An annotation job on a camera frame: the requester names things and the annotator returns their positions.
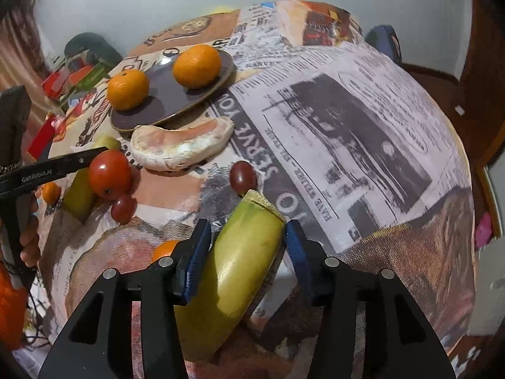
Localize grey plush toy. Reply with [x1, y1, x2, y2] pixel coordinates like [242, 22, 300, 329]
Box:
[63, 32, 122, 67]

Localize medium orange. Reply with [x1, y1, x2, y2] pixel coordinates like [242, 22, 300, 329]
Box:
[151, 240, 179, 263]

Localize left hand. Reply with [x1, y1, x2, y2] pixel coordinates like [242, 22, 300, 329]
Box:
[20, 198, 40, 268]

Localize pink slipper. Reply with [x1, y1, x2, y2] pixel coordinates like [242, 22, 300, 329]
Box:
[474, 211, 493, 250]

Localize striped curtain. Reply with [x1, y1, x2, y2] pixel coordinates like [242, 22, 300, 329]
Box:
[1, 0, 59, 127]

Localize small red grape tomato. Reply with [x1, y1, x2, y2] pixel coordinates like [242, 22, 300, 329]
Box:
[110, 194, 137, 225]

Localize printed newspaper tablecloth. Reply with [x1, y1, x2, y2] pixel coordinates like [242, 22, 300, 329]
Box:
[37, 0, 477, 379]

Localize blue chair back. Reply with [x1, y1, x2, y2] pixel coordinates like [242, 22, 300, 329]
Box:
[365, 25, 402, 67]

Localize orange left on plate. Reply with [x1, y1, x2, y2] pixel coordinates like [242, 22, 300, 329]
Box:
[107, 69, 150, 111]

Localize small green banana piece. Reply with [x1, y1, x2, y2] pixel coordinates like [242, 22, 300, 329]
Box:
[62, 135, 121, 223]

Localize small mandarin orange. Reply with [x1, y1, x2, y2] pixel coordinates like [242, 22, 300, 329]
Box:
[42, 181, 61, 206]

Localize large orange on plate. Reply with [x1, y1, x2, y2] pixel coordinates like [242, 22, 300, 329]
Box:
[173, 45, 222, 90]

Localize large yellow-green banana piece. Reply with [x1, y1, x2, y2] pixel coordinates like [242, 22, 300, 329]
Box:
[175, 190, 285, 362]

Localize dark round plate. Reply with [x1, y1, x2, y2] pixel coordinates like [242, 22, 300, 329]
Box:
[110, 51, 235, 133]

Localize green and red boxes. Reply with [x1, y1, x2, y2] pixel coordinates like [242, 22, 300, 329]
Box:
[42, 58, 112, 105]

